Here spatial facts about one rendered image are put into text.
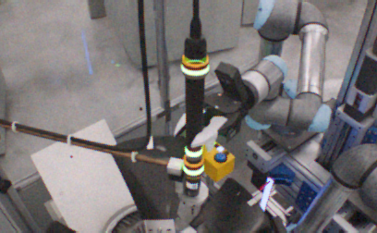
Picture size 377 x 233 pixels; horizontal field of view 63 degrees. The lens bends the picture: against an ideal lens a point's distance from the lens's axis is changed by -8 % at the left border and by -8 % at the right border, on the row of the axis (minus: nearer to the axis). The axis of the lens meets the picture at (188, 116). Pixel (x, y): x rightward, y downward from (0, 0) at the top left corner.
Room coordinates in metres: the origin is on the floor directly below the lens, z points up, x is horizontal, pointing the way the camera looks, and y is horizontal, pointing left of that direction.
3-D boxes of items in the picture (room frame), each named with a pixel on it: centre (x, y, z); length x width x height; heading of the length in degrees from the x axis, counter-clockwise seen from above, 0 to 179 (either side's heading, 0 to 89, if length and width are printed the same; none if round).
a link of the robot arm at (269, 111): (0.66, -0.21, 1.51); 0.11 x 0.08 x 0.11; 73
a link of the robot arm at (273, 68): (0.67, -0.19, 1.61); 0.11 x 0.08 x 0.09; 140
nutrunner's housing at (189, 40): (0.45, -0.01, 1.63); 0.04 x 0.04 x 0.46
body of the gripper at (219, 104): (0.55, -0.09, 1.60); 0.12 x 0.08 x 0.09; 140
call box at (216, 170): (0.91, -0.10, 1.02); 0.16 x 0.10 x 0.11; 40
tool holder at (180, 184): (0.46, 0.00, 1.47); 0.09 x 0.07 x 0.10; 75
